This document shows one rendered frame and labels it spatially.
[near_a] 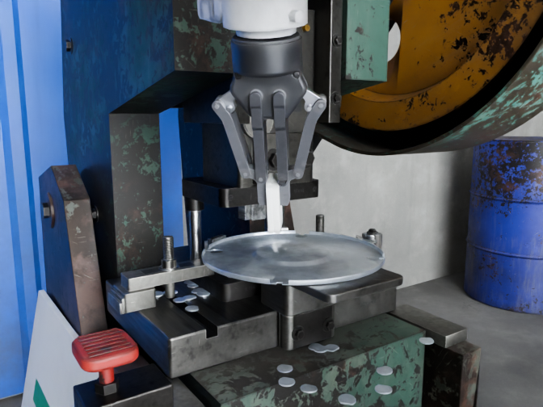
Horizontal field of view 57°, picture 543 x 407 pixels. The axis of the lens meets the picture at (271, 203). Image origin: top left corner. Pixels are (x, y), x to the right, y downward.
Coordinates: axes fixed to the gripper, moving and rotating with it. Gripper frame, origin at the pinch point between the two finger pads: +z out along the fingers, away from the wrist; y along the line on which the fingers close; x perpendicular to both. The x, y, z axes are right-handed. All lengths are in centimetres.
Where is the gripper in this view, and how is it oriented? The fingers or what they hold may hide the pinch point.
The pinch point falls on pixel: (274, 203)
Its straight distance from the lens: 61.8
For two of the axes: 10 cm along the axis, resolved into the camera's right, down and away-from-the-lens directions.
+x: 1.2, -4.8, 8.7
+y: 9.9, 0.2, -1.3
